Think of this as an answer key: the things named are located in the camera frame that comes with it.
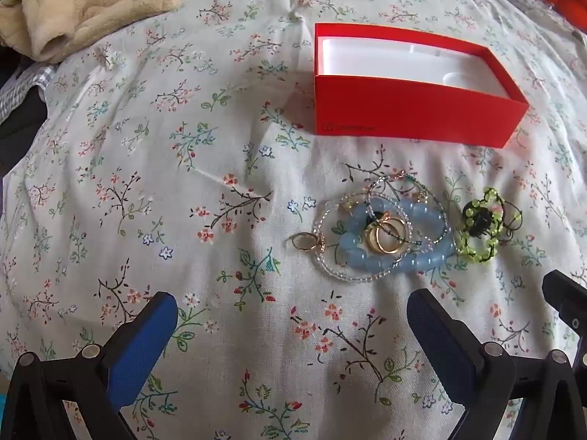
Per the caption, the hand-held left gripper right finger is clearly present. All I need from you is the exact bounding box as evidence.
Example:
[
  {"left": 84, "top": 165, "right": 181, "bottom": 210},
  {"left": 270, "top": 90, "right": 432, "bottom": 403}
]
[{"left": 406, "top": 289, "right": 587, "bottom": 440}]

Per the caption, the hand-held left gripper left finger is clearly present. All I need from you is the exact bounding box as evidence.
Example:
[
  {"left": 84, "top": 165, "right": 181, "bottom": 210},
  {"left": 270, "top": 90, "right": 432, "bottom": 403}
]
[{"left": 0, "top": 291, "right": 179, "bottom": 440}]

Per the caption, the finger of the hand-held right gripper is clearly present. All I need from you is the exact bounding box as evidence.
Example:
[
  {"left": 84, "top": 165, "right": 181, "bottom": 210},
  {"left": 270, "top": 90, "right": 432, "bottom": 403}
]
[{"left": 541, "top": 269, "right": 587, "bottom": 331}]

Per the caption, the green bead bracelet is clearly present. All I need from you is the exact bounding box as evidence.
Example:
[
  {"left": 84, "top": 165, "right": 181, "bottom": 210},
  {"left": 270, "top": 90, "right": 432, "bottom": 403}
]
[{"left": 454, "top": 187, "right": 524, "bottom": 267}]

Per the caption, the gold hoop earrings cluster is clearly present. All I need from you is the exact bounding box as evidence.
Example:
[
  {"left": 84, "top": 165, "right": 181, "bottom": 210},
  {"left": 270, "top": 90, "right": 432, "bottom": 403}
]
[{"left": 365, "top": 213, "right": 410, "bottom": 255}]

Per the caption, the blue bead bracelet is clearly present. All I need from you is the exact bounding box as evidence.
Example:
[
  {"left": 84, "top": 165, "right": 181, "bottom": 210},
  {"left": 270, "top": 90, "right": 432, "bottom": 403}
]
[{"left": 338, "top": 197, "right": 457, "bottom": 276}]

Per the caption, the small black hair clip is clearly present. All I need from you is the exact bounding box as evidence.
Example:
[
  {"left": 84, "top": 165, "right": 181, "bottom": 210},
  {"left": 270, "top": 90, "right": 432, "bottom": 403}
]
[{"left": 463, "top": 199, "right": 493, "bottom": 239}]

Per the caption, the clear bead bracelet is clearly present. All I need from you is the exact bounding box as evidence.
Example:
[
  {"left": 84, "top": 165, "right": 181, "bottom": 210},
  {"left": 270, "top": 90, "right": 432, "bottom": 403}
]
[{"left": 312, "top": 192, "right": 413, "bottom": 282}]

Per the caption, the thin dark bead bracelet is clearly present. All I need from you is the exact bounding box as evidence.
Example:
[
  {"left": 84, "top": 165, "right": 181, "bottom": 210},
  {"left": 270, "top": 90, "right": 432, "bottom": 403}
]
[{"left": 367, "top": 172, "right": 448, "bottom": 246}]

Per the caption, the red cardboard box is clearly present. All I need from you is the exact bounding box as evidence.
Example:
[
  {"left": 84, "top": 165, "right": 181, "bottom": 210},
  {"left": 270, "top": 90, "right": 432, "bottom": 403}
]
[{"left": 314, "top": 22, "right": 530, "bottom": 149}]

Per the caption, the gold oval hoop earring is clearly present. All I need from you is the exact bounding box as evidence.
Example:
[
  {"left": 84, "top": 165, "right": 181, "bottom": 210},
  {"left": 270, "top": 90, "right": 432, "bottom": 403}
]
[{"left": 290, "top": 231, "right": 324, "bottom": 253}]

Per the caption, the floral bed sheet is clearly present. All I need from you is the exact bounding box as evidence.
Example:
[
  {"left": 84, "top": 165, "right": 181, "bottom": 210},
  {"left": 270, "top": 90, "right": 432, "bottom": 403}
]
[{"left": 0, "top": 0, "right": 587, "bottom": 440}]

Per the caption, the dark cloth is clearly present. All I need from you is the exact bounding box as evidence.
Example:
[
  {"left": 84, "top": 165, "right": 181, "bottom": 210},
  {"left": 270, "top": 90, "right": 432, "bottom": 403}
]
[{"left": 0, "top": 87, "right": 51, "bottom": 184}]

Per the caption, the beige quilted blanket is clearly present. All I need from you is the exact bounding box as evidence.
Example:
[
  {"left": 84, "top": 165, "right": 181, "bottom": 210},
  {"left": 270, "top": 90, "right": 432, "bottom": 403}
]
[{"left": 0, "top": 0, "right": 218, "bottom": 64}]

